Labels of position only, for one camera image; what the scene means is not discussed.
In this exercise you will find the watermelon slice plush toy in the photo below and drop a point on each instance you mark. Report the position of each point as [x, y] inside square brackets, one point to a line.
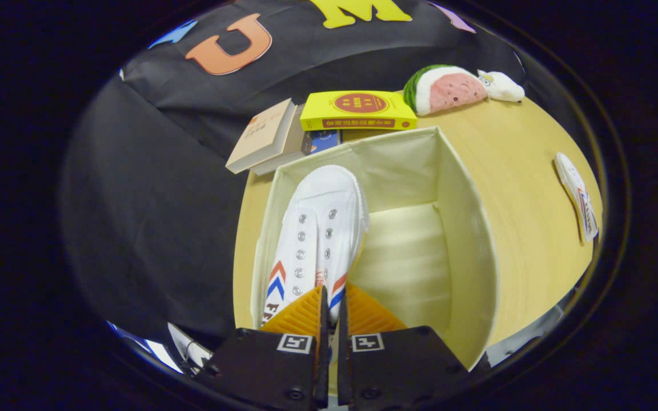
[449, 91]

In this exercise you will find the cream fabric storage box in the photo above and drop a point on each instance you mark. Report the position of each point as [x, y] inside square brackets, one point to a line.
[403, 165]

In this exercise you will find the smartphone with lit screen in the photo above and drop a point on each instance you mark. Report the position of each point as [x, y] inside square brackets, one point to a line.
[155, 354]

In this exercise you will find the yellow book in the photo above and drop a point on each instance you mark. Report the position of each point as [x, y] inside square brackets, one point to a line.
[357, 107]

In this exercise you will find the white plush toy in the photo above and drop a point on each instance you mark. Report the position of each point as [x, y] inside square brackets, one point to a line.
[503, 87]

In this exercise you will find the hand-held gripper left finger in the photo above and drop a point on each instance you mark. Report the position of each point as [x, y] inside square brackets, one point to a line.
[323, 371]

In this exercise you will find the black backdrop cloth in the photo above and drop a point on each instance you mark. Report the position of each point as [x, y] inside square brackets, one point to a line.
[152, 200]

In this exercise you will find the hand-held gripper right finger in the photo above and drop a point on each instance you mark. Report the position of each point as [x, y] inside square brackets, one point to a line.
[342, 371]

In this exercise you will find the blue book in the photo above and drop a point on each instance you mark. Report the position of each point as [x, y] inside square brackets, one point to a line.
[322, 141]

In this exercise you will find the white canvas shoe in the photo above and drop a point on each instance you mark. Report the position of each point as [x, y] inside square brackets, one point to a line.
[574, 188]
[323, 194]

